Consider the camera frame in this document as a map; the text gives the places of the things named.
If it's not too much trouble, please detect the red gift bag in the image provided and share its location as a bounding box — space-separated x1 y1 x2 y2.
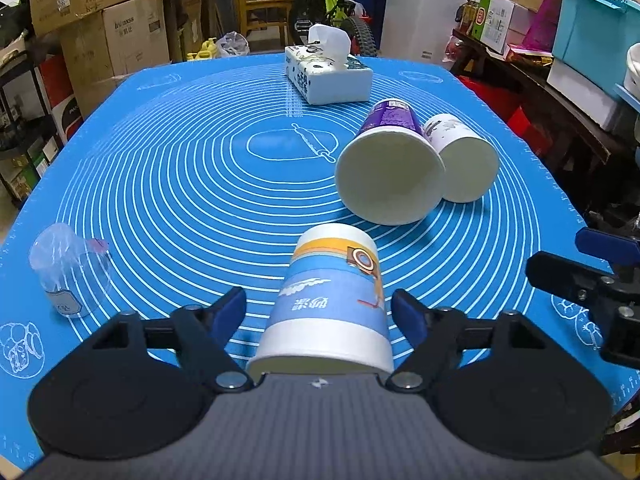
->
458 76 552 156

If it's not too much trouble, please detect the white paper cup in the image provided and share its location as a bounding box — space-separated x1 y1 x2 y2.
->
423 114 499 203

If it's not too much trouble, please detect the blue silicone baking mat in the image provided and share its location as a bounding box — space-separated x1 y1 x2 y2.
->
1 54 639 468

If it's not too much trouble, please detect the wooden chair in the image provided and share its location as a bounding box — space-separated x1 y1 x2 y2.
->
232 0 295 48

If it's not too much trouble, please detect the black metal shelf rack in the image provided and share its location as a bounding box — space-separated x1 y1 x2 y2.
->
1 51 63 209

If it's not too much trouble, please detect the white chest freezer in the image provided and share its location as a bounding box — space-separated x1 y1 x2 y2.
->
380 0 466 67

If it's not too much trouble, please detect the clear plastic cup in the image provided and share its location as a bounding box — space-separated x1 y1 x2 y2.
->
28 222 112 318

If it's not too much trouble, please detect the green black bicycle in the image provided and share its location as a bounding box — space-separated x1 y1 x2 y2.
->
288 0 378 58

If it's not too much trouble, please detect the white tissue box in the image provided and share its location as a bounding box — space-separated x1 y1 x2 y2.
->
284 24 373 105

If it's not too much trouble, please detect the green white product box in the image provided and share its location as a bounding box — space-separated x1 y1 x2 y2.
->
471 0 515 53

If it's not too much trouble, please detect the lower cardboard box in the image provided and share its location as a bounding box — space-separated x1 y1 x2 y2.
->
58 0 170 118

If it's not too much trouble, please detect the blue yellow cartoon paper cup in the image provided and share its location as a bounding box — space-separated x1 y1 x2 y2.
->
247 223 394 379

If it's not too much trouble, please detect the purple paper cup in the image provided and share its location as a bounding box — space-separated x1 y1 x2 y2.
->
335 99 446 226

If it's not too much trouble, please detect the yellow oil jug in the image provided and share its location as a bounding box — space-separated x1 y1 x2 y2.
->
186 38 220 61

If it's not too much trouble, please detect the teal plastic storage bin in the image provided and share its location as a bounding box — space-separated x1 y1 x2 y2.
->
552 0 640 98

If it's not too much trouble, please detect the dark wooden side table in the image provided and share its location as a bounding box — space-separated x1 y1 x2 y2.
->
451 29 639 204

